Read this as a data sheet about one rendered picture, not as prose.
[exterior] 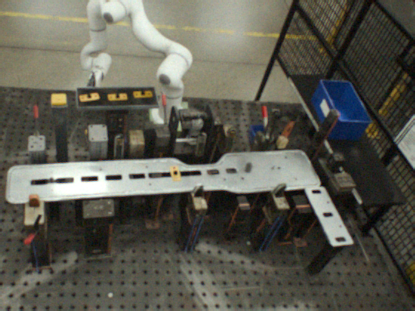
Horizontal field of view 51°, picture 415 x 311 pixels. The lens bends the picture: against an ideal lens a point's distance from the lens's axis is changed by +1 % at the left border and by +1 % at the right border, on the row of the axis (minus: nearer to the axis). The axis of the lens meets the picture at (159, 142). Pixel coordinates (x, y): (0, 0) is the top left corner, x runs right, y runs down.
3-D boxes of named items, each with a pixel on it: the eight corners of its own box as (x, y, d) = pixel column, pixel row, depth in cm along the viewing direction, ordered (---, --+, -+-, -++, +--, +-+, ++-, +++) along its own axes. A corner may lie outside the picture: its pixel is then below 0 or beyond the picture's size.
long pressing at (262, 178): (4, 210, 166) (3, 208, 165) (7, 165, 181) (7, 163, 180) (322, 188, 195) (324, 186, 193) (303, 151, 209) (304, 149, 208)
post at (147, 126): (137, 182, 220) (144, 128, 190) (135, 174, 223) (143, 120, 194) (146, 181, 221) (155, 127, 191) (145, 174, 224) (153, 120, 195)
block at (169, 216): (162, 220, 206) (171, 184, 185) (158, 198, 214) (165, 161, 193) (173, 219, 207) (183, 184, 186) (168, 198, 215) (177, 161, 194)
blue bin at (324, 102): (328, 139, 211) (339, 121, 201) (310, 98, 231) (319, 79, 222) (359, 141, 213) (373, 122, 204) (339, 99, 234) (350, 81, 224)
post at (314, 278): (310, 283, 193) (337, 252, 172) (301, 261, 200) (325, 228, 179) (323, 282, 195) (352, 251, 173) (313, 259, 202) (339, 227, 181)
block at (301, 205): (276, 246, 204) (296, 215, 183) (267, 226, 211) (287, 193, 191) (293, 245, 206) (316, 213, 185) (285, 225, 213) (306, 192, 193)
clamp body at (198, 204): (178, 255, 195) (191, 212, 169) (173, 231, 203) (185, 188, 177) (197, 252, 197) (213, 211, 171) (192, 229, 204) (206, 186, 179)
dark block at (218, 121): (196, 180, 226) (213, 124, 195) (193, 169, 230) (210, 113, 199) (205, 179, 227) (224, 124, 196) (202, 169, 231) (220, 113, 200)
